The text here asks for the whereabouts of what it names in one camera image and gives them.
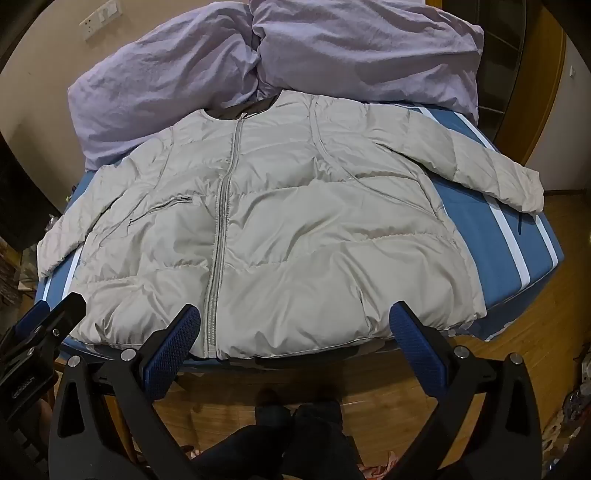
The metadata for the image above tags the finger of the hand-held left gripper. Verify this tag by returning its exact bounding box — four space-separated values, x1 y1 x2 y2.
0 292 88 370
9 301 52 340

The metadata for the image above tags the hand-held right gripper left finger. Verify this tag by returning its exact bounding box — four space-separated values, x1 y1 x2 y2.
48 304 204 480

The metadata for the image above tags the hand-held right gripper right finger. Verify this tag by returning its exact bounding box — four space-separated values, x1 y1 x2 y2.
389 301 542 480

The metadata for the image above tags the beige puffer jacket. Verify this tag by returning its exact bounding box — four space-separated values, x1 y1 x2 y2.
37 90 546 361

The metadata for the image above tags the dark bedside furniture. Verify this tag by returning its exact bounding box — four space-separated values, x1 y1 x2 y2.
0 131 49 324

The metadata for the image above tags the person's left leg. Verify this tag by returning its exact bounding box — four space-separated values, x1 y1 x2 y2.
188 389 298 480

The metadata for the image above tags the person's leg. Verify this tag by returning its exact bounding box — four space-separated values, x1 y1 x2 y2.
293 399 366 480
188 389 298 480

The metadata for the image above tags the bed with blue striped sheet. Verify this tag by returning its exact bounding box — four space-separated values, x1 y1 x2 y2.
31 104 565 371

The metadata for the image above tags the person's right leg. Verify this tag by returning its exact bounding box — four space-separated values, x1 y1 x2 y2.
293 399 366 480

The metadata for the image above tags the purple duvet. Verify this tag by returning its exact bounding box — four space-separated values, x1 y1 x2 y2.
68 0 260 172

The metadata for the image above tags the white wall socket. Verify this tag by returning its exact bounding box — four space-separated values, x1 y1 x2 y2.
78 12 99 42

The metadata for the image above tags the wooden door frame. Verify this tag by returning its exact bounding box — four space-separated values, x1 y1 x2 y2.
519 0 570 164

